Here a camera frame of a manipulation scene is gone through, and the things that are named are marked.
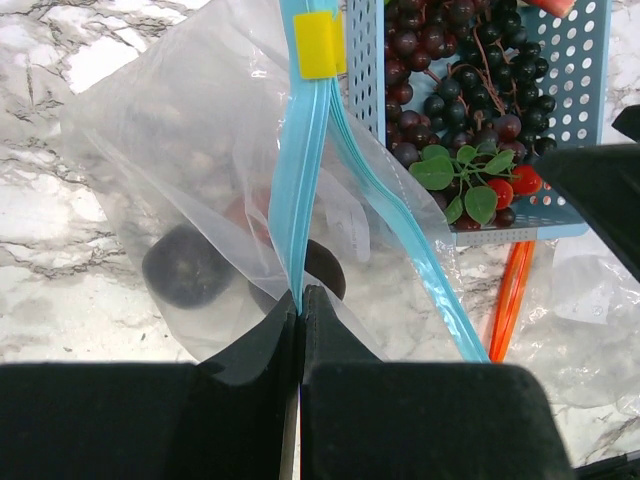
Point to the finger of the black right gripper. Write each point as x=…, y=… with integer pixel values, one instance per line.
x=602, y=184

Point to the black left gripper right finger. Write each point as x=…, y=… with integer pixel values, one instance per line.
x=363, y=418

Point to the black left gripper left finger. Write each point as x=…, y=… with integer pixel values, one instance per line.
x=229, y=417

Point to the cherry tomatoes with green leaves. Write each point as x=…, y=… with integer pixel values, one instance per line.
x=476, y=183

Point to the dark purple plum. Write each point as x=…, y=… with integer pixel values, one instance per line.
x=185, y=270

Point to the watermelon slice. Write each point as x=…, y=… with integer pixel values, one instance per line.
x=556, y=8

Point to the dark grape bunch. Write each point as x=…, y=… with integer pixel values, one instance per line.
x=464, y=73

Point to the clear bag blue zipper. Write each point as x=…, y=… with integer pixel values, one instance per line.
x=237, y=123

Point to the clear bag orange zipper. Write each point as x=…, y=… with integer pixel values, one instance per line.
x=578, y=326

